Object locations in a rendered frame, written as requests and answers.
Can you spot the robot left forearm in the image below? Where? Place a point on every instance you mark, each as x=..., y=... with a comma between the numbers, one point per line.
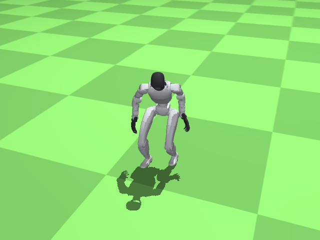
x=181, y=106

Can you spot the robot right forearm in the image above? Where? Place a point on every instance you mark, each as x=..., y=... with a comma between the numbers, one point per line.
x=135, y=108

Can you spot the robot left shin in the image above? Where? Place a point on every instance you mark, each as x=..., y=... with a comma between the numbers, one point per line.
x=172, y=151

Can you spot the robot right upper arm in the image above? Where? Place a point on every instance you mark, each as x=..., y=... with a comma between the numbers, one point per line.
x=143, y=89

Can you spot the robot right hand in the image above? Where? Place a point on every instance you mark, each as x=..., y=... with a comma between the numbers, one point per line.
x=133, y=124

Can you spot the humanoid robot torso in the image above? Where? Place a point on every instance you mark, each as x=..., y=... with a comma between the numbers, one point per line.
x=161, y=98

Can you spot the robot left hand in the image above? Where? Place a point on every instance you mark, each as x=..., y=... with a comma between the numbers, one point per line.
x=184, y=117

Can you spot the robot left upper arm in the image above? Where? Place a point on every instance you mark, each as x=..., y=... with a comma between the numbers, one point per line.
x=176, y=89

